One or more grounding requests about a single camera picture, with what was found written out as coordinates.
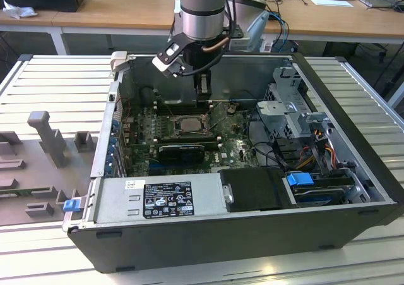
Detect pale blue teach pendant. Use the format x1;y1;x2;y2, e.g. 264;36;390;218
245;11;270;53

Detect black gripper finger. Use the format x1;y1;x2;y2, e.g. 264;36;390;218
202;70;213;105
194;71;203;104

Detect wooden desk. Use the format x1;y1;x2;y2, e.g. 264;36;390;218
0;0;404;57

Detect metal CPU socket cover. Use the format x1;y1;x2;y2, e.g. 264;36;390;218
203;102;227;133

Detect orange yellow power wires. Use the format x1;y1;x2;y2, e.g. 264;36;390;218
297;138;336;169

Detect white plastic case handle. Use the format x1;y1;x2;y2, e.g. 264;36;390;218
110;51;128;75

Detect grey parts rack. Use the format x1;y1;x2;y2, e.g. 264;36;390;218
0;110;97;227

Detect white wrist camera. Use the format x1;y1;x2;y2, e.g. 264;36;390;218
151;32;189;78

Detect black plastic bay cover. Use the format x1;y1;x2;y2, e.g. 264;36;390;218
218;167;287;213

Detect blue disk carrier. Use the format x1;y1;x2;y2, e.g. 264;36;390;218
286;171;314;188

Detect silver square CPU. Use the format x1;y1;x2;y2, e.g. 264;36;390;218
177;118;206;133

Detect blue cable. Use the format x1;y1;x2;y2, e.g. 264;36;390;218
268;10;290;52

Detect crumpled white paper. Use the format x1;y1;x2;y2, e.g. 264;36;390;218
2;0;39;20

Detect CPU socket with metal frame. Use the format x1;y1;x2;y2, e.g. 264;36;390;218
172;115;211;138

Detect silver metal drive cage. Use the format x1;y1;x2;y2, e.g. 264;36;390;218
255;66;335;147

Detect silver power supply with label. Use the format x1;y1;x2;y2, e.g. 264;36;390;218
93;173;229;225

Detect green motherboard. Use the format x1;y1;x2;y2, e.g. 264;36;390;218
121;103;263;178

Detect black RAM slot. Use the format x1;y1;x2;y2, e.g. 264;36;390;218
156;111;213;116
153;135;222;142
153;140;222;150
156;107;213;112
156;104;213;109
156;100;195;106

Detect thin red wire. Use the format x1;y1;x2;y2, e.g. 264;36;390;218
117;97;136;123

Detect black graphics card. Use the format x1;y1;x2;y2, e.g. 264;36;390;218
157;143;206;165

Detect thick black cable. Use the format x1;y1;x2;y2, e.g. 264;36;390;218
247;107;287;172

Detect hard disk drive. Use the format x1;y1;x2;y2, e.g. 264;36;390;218
290;183;347;207

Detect white paper sheet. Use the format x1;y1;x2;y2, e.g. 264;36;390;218
310;0;355;8

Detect blue plastic case latch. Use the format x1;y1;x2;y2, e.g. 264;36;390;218
62;198;80;212

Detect grey tablet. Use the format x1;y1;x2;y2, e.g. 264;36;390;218
356;0;399;9

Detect black open PC case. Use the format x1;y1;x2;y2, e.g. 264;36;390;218
61;51;404;275

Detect thin black wire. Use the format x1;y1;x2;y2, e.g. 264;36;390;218
229;90;270;109

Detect green RAM stick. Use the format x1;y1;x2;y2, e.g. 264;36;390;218
0;187;53;200

